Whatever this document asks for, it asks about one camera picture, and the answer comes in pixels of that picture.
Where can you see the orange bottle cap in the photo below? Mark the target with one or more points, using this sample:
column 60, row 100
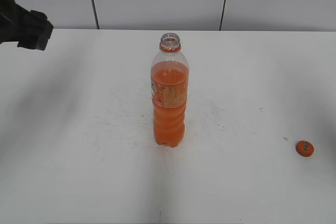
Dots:
column 304, row 148

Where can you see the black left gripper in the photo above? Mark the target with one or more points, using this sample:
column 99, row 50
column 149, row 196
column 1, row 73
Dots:
column 30, row 29

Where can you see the orange drink plastic bottle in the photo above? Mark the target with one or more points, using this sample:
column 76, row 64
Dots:
column 169, row 86

